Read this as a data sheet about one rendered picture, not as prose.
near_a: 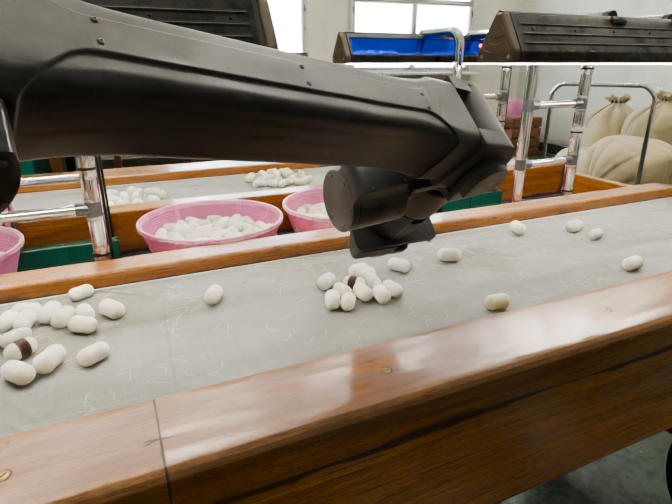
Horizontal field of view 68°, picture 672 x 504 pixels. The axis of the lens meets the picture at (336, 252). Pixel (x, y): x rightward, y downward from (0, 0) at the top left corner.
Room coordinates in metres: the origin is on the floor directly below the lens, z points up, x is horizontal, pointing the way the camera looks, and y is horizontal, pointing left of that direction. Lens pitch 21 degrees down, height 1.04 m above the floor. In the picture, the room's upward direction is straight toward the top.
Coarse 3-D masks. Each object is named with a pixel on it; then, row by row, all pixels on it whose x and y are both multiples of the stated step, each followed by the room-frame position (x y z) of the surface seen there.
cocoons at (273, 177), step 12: (288, 168) 1.42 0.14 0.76; (252, 180) 1.30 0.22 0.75; (264, 180) 1.26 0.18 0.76; (276, 180) 1.30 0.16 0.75; (288, 180) 1.28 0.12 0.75; (300, 180) 1.27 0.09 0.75; (108, 192) 1.13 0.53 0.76; (132, 192) 1.18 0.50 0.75; (144, 192) 1.17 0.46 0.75; (156, 192) 1.17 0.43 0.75; (120, 204) 1.05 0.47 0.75
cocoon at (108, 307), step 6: (102, 300) 0.56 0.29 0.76; (108, 300) 0.56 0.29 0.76; (114, 300) 0.56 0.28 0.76; (102, 306) 0.55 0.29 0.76; (108, 306) 0.55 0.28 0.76; (114, 306) 0.55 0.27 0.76; (120, 306) 0.55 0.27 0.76; (102, 312) 0.55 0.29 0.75; (108, 312) 0.54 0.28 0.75; (114, 312) 0.54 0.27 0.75; (120, 312) 0.55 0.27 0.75; (114, 318) 0.55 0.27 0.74
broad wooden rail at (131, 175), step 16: (32, 176) 1.27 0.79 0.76; (48, 176) 1.27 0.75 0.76; (112, 176) 1.28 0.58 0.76; (128, 176) 1.29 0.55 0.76; (144, 176) 1.31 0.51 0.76; (160, 176) 1.32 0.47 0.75; (176, 176) 1.34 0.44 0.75; (192, 176) 1.36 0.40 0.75; (208, 176) 1.37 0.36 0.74; (32, 192) 1.20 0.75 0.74
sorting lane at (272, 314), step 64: (320, 256) 0.77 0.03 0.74; (384, 256) 0.77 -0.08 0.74; (512, 256) 0.77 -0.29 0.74; (576, 256) 0.77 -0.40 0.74; (640, 256) 0.77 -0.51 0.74; (128, 320) 0.55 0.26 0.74; (192, 320) 0.55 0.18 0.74; (256, 320) 0.55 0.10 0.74; (320, 320) 0.55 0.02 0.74; (384, 320) 0.55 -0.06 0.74; (448, 320) 0.55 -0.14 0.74; (0, 384) 0.42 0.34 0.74; (64, 384) 0.42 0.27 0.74; (128, 384) 0.42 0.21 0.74; (192, 384) 0.42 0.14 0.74
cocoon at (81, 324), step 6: (72, 318) 0.52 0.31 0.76; (78, 318) 0.52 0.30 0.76; (84, 318) 0.52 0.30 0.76; (90, 318) 0.52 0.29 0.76; (72, 324) 0.51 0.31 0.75; (78, 324) 0.51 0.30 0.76; (84, 324) 0.51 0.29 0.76; (90, 324) 0.51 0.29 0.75; (96, 324) 0.52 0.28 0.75; (72, 330) 0.51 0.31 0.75; (78, 330) 0.51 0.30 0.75; (84, 330) 0.51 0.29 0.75; (90, 330) 0.51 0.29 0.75
